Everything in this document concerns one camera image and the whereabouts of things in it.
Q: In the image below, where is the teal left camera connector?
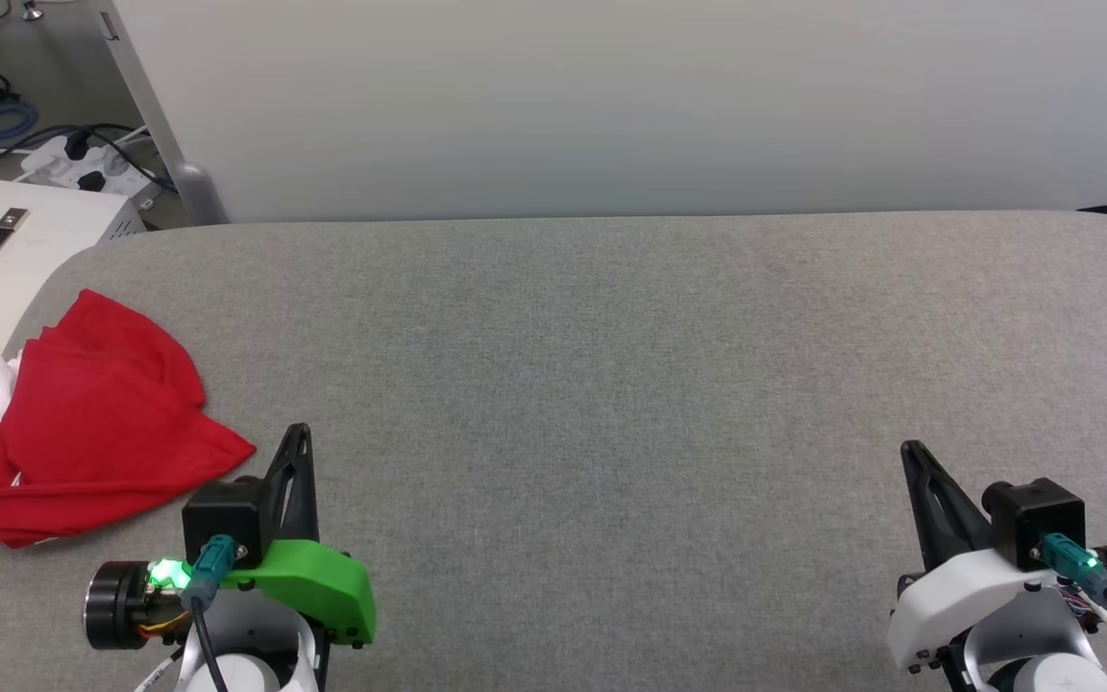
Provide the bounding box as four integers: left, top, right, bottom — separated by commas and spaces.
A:
179, 535, 237, 611

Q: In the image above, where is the white partition panel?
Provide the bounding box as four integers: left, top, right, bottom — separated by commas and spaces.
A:
111, 0, 1107, 224

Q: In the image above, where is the teal right camera connector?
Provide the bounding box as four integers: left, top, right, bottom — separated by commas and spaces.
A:
1037, 533, 1107, 606

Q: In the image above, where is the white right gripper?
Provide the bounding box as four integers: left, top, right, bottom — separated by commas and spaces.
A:
887, 440, 1107, 674

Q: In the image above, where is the blue coiled cable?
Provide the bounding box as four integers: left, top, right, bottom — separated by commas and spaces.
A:
0, 96, 39, 150

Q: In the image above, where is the white power strip with cables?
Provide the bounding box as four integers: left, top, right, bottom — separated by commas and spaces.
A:
0, 123, 175, 193

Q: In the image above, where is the red cloth garment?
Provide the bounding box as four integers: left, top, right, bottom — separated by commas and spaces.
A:
0, 288, 258, 550

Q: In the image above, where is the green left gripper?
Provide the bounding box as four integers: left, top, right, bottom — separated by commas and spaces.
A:
85, 423, 378, 652

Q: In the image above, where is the teal camera connector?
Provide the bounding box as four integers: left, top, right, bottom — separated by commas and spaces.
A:
1037, 533, 1107, 606
179, 535, 237, 611

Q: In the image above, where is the white equipment box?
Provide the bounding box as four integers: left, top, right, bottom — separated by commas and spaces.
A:
0, 176, 146, 414

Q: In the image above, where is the black left camera cable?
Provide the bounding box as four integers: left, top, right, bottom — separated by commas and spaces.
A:
190, 601, 230, 692

